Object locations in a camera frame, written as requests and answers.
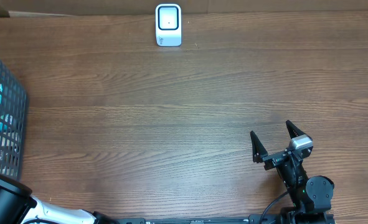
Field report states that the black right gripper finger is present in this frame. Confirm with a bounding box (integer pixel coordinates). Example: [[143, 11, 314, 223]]
[[286, 120, 305, 139], [250, 131, 268, 163]]

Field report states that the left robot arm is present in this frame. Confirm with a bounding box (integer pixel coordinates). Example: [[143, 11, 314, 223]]
[[0, 174, 117, 224]]

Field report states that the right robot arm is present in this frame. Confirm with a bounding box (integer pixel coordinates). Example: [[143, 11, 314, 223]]
[[248, 120, 335, 224]]

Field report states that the grey plastic mesh basket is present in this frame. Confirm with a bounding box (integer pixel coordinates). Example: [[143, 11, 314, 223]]
[[0, 59, 29, 181]]

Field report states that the cardboard backboard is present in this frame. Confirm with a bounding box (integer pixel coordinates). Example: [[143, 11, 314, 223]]
[[0, 0, 368, 17]]

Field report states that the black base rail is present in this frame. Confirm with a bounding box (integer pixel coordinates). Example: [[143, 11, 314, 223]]
[[116, 214, 284, 224]]

